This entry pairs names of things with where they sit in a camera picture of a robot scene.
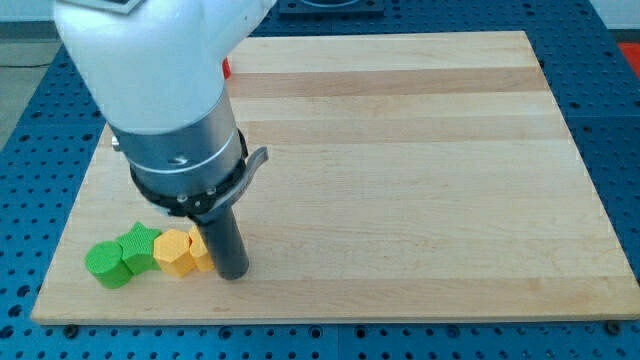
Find green star block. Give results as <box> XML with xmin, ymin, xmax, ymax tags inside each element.
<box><xmin>116</xmin><ymin>222</ymin><xmax>162</xmax><ymax>275</ymax></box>

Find red object at edge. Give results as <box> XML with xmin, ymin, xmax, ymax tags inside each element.
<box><xmin>618</xmin><ymin>42</ymin><xmax>640</xmax><ymax>77</ymax></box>

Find green cylinder block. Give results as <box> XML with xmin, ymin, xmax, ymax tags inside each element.
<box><xmin>85</xmin><ymin>241</ymin><xmax>133</xmax><ymax>289</ymax></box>

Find yellow heart block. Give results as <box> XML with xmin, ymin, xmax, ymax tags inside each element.
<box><xmin>188</xmin><ymin>226</ymin><xmax>215</xmax><ymax>272</ymax></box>

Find red block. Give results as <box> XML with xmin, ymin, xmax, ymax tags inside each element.
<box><xmin>222</xmin><ymin>58</ymin><xmax>232</xmax><ymax>79</ymax></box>

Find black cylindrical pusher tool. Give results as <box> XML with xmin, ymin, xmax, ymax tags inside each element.
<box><xmin>192</xmin><ymin>208</ymin><xmax>249</xmax><ymax>281</ymax></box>

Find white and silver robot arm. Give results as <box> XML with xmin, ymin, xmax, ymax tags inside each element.
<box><xmin>53</xmin><ymin>0</ymin><xmax>275</xmax><ymax>216</ymax></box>

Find yellow hexagon block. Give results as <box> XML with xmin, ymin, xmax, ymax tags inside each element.
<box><xmin>153</xmin><ymin>229</ymin><xmax>196</xmax><ymax>277</ymax></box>

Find black mounting plate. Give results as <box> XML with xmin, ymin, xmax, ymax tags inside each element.
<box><xmin>278</xmin><ymin>0</ymin><xmax>386</xmax><ymax>17</ymax></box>

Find wooden board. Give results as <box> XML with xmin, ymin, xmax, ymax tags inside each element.
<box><xmin>31</xmin><ymin>31</ymin><xmax>639</xmax><ymax>325</ymax></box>

